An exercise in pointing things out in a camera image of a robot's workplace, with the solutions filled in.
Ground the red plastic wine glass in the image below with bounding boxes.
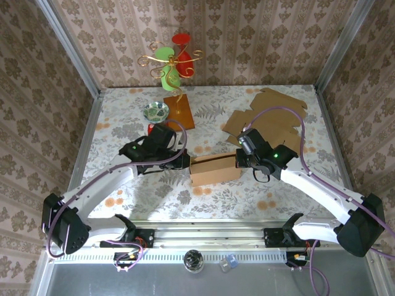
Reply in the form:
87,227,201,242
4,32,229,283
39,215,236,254
171,33,195,78

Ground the aluminium mounting rail beam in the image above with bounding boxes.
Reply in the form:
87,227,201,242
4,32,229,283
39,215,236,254
43,220,382,249

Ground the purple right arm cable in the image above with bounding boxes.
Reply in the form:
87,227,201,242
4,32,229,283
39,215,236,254
243,106,395,294

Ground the gold wire stand wooden base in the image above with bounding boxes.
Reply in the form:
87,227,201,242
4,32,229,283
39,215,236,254
137,41,203,131

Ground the brown cardboard mailer box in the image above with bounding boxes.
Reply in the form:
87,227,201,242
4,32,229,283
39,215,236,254
188,150,243,188
222,87,309,154

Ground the aluminium table side rail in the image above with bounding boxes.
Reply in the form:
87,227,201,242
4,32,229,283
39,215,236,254
314,86,365,223
57,89,104,228

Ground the leaf pattern bowl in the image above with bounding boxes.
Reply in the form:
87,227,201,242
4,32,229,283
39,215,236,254
143,101,170,122

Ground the small clear blue box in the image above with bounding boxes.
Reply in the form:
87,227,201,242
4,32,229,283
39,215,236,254
218,254,238,273

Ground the floral tablecloth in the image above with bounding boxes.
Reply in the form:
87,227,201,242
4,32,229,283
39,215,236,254
72,85,356,221

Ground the white slotted cable duct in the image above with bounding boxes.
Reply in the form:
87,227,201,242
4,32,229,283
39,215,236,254
51,249,288,263

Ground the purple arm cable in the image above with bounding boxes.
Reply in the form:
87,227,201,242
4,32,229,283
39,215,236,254
243,106,395,294
45,118,189,274

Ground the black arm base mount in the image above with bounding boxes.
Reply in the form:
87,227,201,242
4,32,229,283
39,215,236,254
99,228,155,249
263,226,321,249

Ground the aluminium frame post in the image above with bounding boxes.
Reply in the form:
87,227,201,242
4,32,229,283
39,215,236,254
314,0,376,90
35,0,104,98

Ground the green plastic wine glass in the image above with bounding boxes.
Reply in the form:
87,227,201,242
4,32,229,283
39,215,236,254
154,46,182,92

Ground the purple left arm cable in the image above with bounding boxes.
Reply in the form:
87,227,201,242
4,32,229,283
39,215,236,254
45,118,189,274

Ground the round glass jar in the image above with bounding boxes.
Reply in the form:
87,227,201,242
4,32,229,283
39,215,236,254
183,249,205,274

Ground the grey metal shelf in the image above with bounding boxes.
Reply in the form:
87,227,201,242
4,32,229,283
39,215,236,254
29,243,386,296

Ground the black power connector block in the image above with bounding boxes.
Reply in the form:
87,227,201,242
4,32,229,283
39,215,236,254
285,251,313,268
113,251,146,268

